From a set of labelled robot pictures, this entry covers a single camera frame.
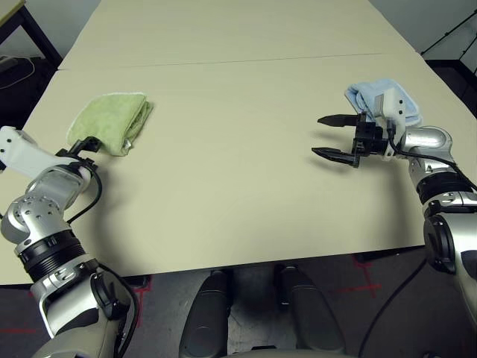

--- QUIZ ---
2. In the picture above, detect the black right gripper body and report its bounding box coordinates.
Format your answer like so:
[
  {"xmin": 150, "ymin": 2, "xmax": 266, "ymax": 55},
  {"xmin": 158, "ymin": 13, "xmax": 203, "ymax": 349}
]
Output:
[{"xmin": 350, "ymin": 111, "xmax": 390, "ymax": 170}]

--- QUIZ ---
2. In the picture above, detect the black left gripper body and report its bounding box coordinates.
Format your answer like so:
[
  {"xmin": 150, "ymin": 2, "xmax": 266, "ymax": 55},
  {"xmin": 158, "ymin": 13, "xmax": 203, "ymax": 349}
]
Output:
[{"xmin": 54, "ymin": 147, "xmax": 96, "ymax": 169}]

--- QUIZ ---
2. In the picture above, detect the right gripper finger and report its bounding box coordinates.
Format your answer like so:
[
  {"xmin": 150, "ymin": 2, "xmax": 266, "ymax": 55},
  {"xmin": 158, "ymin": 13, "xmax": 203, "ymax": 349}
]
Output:
[
  {"xmin": 311, "ymin": 146, "xmax": 357, "ymax": 169},
  {"xmin": 317, "ymin": 113, "xmax": 359, "ymax": 128}
]

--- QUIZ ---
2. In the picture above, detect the green towel with white trim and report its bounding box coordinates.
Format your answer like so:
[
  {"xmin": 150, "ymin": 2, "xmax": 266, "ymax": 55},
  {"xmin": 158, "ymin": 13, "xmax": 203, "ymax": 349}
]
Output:
[{"xmin": 66, "ymin": 91, "xmax": 154, "ymax": 157}]

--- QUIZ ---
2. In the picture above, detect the folded light blue towel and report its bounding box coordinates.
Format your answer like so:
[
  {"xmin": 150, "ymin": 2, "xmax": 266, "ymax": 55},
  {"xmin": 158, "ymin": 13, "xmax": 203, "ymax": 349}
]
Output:
[{"xmin": 343, "ymin": 77, "xmax": 424, "ymax": 128}]

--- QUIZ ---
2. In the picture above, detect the white power adapter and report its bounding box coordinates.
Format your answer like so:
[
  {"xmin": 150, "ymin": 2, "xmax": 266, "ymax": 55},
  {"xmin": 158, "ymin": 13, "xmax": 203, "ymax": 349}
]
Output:
[{"xmin": 0, "ymin": 55, "xmax": 19, "ymax": 74}]

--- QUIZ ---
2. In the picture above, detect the black framed glass cabinet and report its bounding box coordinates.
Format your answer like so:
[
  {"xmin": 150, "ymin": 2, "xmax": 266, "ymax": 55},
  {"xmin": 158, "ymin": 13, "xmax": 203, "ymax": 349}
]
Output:
[{"xmin": 420, "ymin": 10, "xmax": 477, "ymax": 113}]

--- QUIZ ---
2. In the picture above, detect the dark grey robot right leg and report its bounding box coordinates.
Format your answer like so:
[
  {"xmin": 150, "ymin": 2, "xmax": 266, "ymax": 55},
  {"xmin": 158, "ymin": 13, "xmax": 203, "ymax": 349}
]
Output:
[{"xmin": 279, "ymin": 263, "xmax": 347, "ymax": 355}]

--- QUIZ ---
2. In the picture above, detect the dark grey robot leg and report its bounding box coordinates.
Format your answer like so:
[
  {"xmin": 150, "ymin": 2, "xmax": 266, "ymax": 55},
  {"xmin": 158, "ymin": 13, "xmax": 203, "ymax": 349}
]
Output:
[
  {"xmin": 279, "ymin": 263, "xmax": 347, "ymax": 355},
  {"xmin": 180, "ymin": 270, "xmax": 234, "ymax": 358}
]

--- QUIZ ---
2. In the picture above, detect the beige robot torso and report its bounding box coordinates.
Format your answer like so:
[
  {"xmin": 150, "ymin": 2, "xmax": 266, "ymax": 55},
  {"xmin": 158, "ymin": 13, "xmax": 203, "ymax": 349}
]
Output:
[{"xmin": 223, "ymin": 345, "xmax": 351, "ymax": 358}]

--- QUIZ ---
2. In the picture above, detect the dark grey robot left leg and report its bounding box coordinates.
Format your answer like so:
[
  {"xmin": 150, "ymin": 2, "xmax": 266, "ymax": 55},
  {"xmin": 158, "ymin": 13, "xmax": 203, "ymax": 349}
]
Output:
[{"xmin": 180, "ymin": 270, "xmax": 234, "ymax": 358}]

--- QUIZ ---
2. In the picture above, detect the black left wrist camera cable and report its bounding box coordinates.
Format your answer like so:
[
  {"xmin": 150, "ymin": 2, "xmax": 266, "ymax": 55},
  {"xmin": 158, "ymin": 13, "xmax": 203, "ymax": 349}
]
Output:
[{"xmin": 55, "ymin": 154, "xmax": 104, "ymax": 227}]

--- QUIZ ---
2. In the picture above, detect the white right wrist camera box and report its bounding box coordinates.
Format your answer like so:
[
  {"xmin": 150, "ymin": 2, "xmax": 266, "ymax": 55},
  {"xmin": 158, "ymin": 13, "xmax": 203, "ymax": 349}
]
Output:
[{"xmin": 373, "ymin": 86, "xmax": 407, "ymax": 161}]

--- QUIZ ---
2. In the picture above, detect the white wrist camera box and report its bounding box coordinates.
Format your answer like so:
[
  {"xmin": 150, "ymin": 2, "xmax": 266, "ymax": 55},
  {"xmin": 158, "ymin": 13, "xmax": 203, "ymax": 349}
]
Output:
[
  {"xmin": 373, "ymin": 86, "xmax": 407, "ymax": 161},
  {"xmin": 0, "ymin": 125, "xmax": 92, "ymax": 183}
]

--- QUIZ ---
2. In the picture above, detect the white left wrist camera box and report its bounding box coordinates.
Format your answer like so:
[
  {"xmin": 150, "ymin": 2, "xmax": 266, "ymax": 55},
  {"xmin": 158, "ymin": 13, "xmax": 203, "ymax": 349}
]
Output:
[{"xmin": 0, "ymin": 125, "xmax": 92, "ymax": 183}]

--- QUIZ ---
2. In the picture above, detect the white looped cable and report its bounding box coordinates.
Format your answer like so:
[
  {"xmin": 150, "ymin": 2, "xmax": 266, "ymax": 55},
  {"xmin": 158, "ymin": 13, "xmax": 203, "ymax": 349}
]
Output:
[{"xmin": 0, "ymin": 57, "xmax": 36, "ymax": 90}]

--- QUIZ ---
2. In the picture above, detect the beige side table black frame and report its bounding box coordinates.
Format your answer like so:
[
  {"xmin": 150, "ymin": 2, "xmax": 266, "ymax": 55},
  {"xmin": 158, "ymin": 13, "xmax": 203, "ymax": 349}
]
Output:
[{"xmin": 0, "ymin": 0, "xmax": 63, "ymax": 70}]

